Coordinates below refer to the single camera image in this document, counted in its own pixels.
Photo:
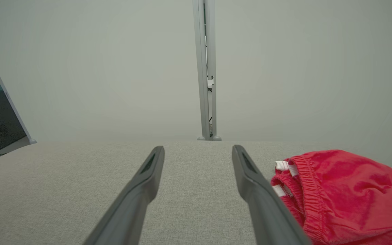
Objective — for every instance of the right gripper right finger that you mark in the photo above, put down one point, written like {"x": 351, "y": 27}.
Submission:
{"x": 267, "y": 211}

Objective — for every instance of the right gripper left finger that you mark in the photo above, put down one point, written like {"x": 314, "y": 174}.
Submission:
{"x": 131, "y": 204}

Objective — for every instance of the red shorts with white hem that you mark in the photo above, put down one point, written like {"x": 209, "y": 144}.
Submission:
{"x": 352, "y": 197}

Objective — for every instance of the small white plastic clip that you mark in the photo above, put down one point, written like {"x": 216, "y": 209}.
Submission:
{"x": 210, "y": 82}

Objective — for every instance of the grey metal partition post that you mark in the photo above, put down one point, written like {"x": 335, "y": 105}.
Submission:
{"x": 201, "y": 51}

